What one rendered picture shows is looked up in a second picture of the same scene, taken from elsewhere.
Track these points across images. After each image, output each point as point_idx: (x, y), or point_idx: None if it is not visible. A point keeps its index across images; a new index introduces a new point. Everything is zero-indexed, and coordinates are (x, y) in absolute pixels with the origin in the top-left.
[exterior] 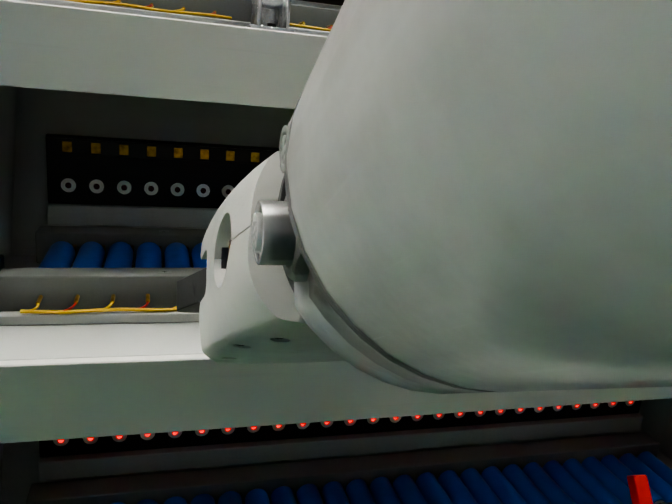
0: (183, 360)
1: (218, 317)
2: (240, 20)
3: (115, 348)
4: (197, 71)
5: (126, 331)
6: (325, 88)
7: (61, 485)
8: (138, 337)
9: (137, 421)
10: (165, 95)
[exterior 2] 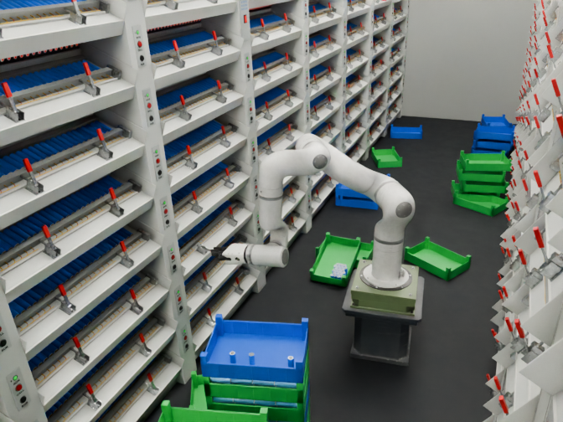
0: (200, 260)
1: (235, 263)
2: (185, 204)
3: (193, 263)
4: (194, 223)
5: (188, 259)
6: (257, 259)
7: None
8: (191, 259)
9: (195, 270)
10: (191, 229)
